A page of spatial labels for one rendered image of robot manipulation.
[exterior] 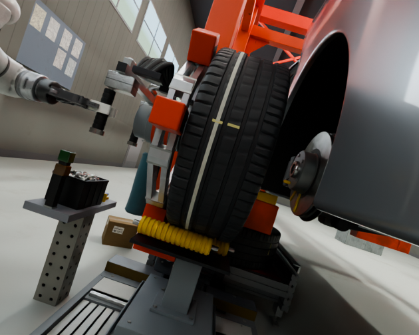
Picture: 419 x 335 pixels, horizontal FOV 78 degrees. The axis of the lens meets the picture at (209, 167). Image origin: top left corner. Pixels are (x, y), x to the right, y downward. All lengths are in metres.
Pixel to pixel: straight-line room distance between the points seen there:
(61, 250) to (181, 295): 0.57
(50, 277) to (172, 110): 0.96
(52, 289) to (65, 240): 0.21
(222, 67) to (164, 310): 0.82
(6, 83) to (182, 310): 0.93
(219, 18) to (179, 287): 1.34
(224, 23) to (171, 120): 1.04
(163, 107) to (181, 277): 0.61
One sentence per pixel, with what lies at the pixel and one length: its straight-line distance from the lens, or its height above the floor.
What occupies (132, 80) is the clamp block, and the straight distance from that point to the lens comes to 0.87.
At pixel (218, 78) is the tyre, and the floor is 0.99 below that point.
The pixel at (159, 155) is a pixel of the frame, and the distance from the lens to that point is 0.72.
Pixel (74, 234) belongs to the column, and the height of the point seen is 0.31.
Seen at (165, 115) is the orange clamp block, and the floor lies 0.84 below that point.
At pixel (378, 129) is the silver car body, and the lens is 0.47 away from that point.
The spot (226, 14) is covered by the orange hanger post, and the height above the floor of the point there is 1.58.
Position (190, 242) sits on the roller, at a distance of 0.86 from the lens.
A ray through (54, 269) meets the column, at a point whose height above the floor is 0.15.
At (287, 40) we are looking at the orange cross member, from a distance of 3.86.
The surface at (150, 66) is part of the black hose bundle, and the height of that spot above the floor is 0.99.
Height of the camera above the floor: 0.75
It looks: 1 degrees up
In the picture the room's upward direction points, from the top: 18 degrees clockwise
